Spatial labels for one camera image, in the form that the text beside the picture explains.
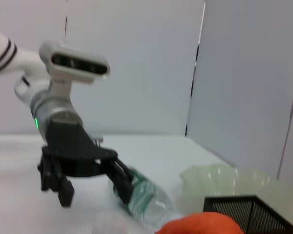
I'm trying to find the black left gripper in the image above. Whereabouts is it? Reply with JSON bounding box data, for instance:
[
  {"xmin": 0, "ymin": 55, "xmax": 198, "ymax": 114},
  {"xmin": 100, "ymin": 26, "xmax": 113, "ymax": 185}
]
[{"xmin": 37, "ymin": 118, "xmax": 135, "ymax": 208}]

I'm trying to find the clear water bottle green label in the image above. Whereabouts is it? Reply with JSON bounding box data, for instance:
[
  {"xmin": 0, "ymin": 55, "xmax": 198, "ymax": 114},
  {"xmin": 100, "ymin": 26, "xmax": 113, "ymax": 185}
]
[{"xmin": 107, "ymin": 168, "xmax": 184, "ymax": 230}]

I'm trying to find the orange fruit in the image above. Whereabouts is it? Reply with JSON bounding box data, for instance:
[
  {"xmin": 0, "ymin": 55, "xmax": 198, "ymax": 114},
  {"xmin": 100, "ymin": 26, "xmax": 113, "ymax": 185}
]
[{"xmin": 156, "ymin": 211, "xmax": 245, "ymax": 234}]

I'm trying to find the pale green glass fruit plate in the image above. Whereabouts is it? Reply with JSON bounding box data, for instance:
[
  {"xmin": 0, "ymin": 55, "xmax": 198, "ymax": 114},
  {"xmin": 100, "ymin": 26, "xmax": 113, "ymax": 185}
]
[{"xmin": 179, "ymin": 163, "xmax": 293, "ymax": 234}]

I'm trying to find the black mesh pen holder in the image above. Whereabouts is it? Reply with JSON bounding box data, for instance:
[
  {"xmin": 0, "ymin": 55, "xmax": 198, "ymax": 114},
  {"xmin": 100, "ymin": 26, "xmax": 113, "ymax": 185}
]
[{"xmin": 203, "ymin": 194, "xmax": 293, "ymax": 234}]

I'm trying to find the left wrist camera housing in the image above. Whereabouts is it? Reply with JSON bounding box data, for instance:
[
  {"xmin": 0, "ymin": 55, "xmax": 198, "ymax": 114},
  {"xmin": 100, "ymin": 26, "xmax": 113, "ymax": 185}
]
[{"xmin": 38, "ymin": 41, "xmax": 110, "ymax": 96}]

